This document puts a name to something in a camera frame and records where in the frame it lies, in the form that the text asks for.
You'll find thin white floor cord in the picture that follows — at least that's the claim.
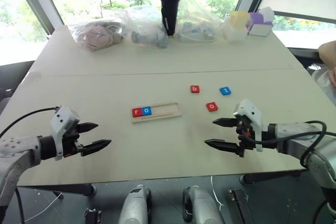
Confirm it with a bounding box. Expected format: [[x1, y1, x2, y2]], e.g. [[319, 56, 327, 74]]
[[25, 191, 64, 222], [211, 176, 224, 210]]

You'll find plastic bag with pink cloth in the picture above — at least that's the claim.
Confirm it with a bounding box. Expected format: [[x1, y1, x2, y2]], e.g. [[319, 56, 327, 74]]
[[68, 20, 125, 51]]

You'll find wooden letter tray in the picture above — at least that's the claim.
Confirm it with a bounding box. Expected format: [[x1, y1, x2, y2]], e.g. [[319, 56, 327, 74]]
[[130, 102, 182, 124]]

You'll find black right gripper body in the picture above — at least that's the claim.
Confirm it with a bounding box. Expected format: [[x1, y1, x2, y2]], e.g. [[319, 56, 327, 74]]
[[235, 117, 257, 158]]

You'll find tall clear plastic bag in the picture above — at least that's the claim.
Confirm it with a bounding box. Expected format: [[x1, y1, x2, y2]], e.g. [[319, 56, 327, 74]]
[[175, 0, 224, 44]]

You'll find black chair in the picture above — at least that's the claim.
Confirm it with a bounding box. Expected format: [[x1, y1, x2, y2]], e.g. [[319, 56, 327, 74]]
[[0, 60, 35, 116]]

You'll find plastic bag with grey items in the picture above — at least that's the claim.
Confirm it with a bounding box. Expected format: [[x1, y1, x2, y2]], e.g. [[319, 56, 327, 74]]
[[122, 5, 169, 49]]

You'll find white and purple box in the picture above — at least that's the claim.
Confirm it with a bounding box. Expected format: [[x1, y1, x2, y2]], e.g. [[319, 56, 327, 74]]
[[246, 6, 275, 37]]

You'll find long black metal bracket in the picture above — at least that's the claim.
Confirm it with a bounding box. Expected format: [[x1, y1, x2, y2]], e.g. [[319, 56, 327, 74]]
[[228, 188, 253, 224]]

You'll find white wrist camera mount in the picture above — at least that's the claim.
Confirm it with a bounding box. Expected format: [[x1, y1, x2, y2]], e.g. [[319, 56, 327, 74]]
[[233, 99, 264, 153], [49, 105, 81, 161]]

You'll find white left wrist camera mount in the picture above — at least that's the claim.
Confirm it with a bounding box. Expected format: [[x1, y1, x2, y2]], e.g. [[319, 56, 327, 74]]
[[49, 105, 81, 161]]

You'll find silver rounded robot leg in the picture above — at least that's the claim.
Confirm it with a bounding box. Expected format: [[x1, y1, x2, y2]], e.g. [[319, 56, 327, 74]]
[[182, 185, 224, 224], [117, 185, 153, 224]]

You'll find person's hand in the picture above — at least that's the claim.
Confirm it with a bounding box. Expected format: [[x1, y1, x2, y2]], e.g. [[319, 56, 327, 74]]
[[328, 67, 336, 89]]

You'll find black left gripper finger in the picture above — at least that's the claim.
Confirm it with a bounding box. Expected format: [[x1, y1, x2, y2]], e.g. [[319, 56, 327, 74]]
[[77, 122, 99, 134], [80, 139, 112, 157]]

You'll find small black metal bracket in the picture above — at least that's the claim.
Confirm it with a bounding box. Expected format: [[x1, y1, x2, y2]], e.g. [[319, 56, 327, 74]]
[[83, 208, 102, 224]]

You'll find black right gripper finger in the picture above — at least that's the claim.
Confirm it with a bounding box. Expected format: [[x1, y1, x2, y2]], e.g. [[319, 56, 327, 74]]
[[204, 138, 240, 154], [212, 118, 239, 128]]

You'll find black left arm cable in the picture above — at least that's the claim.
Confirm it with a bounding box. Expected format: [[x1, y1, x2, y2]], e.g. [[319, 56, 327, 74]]
[[0, 106, 60, 224]]

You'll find translucent container with yellow insert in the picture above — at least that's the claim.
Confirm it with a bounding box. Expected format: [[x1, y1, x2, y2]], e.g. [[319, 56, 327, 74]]
[[222, 10, 250, 42]]

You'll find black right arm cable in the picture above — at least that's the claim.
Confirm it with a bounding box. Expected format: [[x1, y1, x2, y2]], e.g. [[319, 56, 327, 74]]
[[256, 120, 336, 169]]

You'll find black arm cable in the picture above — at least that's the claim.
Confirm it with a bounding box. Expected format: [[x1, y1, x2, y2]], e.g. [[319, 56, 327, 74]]
[[0, 106, 60, 224], [256, 120, 336, 169]]

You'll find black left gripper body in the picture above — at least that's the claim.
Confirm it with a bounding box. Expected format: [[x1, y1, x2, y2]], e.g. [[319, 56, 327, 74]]
[[61, 121, 85, 158]]

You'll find black travel tumbler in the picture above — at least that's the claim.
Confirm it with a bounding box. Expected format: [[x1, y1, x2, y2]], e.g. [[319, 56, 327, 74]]
[[160, 0, 182, 37]]

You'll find dark grey chair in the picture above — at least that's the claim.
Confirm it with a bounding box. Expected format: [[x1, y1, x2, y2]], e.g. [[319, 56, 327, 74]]
[[286, 47, 327, 70]]

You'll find black table leg bar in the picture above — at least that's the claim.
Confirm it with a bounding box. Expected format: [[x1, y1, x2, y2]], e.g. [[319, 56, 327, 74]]
[[16, 183, 97, 197], [239, 169, 308, 186]]

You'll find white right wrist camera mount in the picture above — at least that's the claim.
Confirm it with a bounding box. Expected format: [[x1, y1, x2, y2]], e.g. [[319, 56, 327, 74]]
[[233, 99, 264, 153]]

